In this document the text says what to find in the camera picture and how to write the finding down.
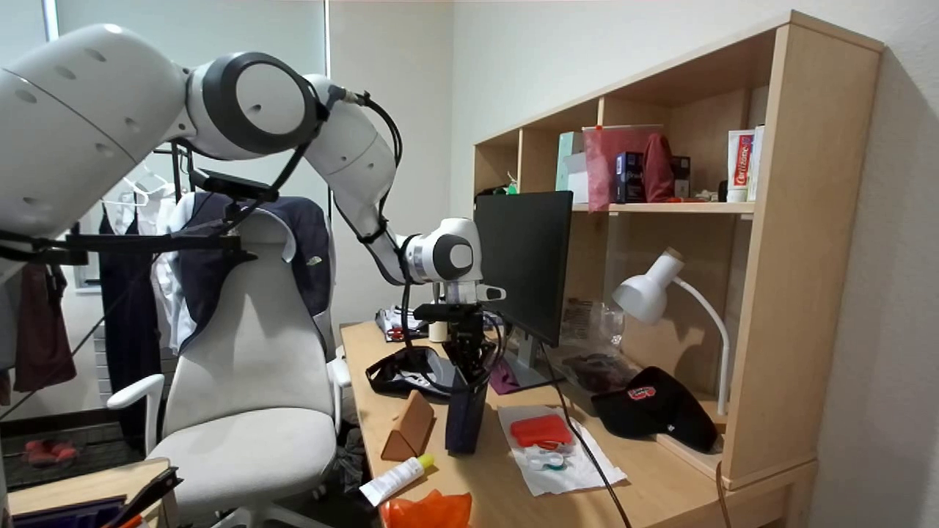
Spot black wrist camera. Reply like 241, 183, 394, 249
407, 300, 492, 325

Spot wooden crate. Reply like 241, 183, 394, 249
7, 454, 184, 528

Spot dark red hanging garment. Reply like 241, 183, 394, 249
8, 259, 78, 394

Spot tan wedge block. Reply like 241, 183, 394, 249
378, 391, 436, 463

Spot black power cable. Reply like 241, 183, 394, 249
551, 380, 634, 528

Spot white box with red print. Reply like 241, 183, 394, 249
725, 127, 767, 206

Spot dark navy hanging garment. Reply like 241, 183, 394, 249
96, 233, 165, 394

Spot red and white booklet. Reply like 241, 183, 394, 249
495, 406, 627, 500

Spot black horizontal bar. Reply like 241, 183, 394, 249
0, 220, 259, 267

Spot white desk lamp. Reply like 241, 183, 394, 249
610, 248, 734, 421

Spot pile of printed clothes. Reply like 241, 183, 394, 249
376, 302, 429, 347

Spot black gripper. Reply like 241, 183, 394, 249
441, 314, 492, 394

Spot white office chair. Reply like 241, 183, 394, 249
103, 208, 340, 528

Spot dark brown bottle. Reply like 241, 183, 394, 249
442, 377, 491, 457

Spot red shoes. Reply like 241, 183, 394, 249
21, 438, 78, 466

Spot small dark jar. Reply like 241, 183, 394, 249
668, 152, 693, 202

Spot purple cloth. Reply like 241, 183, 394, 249
485, 356, 522, 396

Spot grey monitor stand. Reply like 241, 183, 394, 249
488, 330, 566, 394

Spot white tube with yellow cap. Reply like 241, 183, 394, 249
359, 448, 441, 510

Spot wooden desk shelf unit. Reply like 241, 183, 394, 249
469, 10, 887, 492

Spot black computer monitor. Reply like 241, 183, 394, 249
472, 189, 576, 349

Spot orange plastic bag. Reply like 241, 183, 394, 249
378, 491, 476, 528

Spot dark blue bottle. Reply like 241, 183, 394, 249
610, 149, 649, 206

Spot black cap with red patch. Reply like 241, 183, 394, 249
590, 363, 721, 454

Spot clear plastic pouch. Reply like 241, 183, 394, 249
560, 296, 642, 399

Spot dark navy jacket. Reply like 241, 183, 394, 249
172, 189, 335, 334

